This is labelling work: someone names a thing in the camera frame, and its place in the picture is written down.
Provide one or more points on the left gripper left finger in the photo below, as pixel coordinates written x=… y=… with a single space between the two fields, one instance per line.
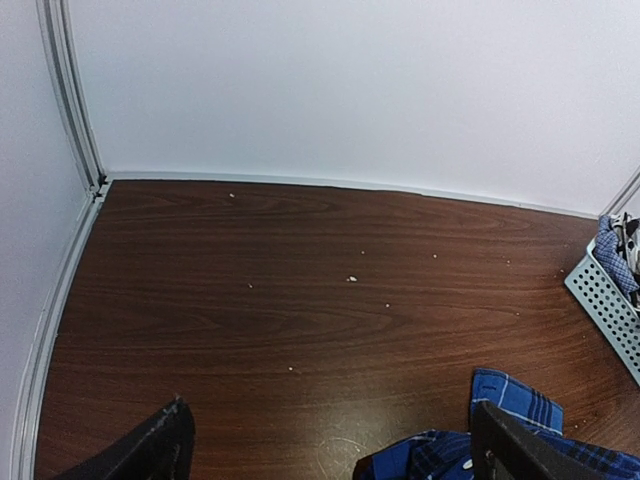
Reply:
x=160 y=447

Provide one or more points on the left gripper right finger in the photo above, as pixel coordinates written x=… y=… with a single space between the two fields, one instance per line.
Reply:
x=502 y=448

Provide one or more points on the blue plaid long sleeve shirt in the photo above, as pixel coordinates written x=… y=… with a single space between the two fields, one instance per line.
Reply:
x=438 y=454

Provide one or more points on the light blue perforated basket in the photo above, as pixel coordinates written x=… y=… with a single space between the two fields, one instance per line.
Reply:
x=605 y=304

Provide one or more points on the light blue checked shirt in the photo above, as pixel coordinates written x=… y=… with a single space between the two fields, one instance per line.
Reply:
x=605 y=249

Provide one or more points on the black white checked shirt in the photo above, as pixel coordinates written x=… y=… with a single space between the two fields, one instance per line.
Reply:
x=626 y=227

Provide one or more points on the right aluminium frame post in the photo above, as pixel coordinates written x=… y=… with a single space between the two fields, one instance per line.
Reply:
x=626 y=193

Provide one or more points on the aluminium frame post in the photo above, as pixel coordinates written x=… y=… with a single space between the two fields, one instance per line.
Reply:
x=626 y=193
x=58 y=43

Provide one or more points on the left aluminium frame post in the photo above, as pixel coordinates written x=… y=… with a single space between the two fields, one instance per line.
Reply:
x=58 y=43

